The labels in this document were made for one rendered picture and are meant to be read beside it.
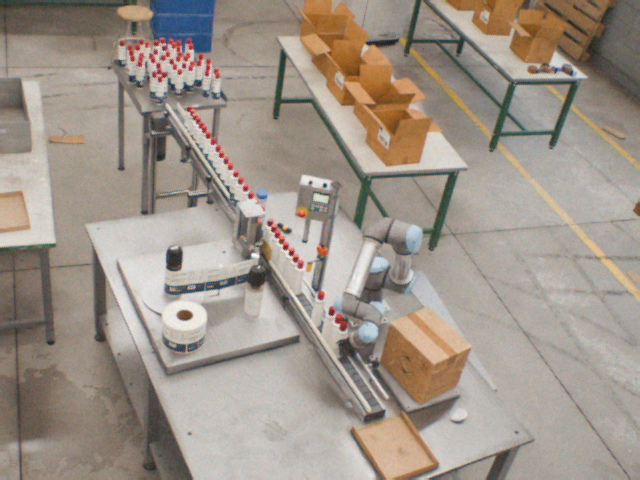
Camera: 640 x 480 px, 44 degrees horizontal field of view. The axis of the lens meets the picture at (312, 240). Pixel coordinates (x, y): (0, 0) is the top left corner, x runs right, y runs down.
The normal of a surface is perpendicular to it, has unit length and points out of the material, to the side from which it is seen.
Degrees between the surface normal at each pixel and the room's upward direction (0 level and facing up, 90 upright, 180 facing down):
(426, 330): 0
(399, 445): 0
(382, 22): 90
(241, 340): 0
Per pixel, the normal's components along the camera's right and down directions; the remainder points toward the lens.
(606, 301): 0.15, -0.79
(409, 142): 0.38, 0.61
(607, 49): -0.94, 0.07
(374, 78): 0.33, 0.39
